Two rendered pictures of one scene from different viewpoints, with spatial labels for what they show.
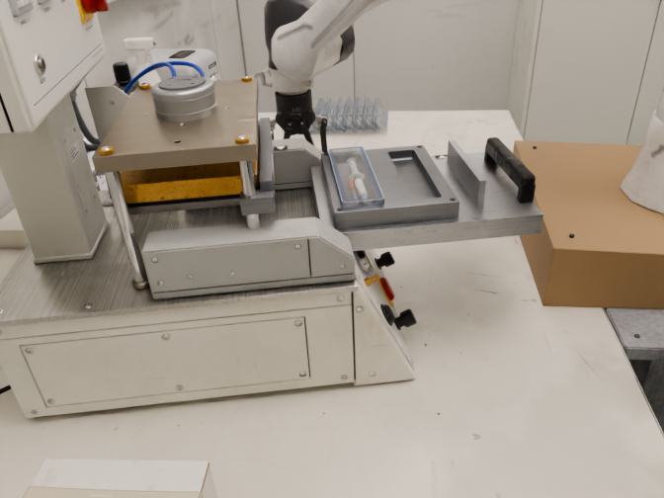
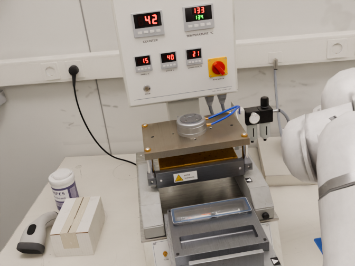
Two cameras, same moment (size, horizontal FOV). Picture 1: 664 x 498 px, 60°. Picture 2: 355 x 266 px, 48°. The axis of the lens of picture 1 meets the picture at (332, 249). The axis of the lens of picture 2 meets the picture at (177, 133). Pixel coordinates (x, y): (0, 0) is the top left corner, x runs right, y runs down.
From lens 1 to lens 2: 1.09 m
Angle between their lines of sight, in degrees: 77
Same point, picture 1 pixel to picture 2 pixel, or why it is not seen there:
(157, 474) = (86, 221)
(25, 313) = (139, 160)
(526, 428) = not seen: outside the picture
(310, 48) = not seen: hidden behind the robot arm
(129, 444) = (130, 223)
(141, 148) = (146, 131)
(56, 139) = (170, 114)
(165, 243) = (143, 168)
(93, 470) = (92, 207)
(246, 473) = (109, 258)
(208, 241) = (142, 178)
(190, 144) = (148, 140)
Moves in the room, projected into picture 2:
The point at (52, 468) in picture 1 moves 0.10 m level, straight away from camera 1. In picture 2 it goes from (95, 198) to (121, 186)
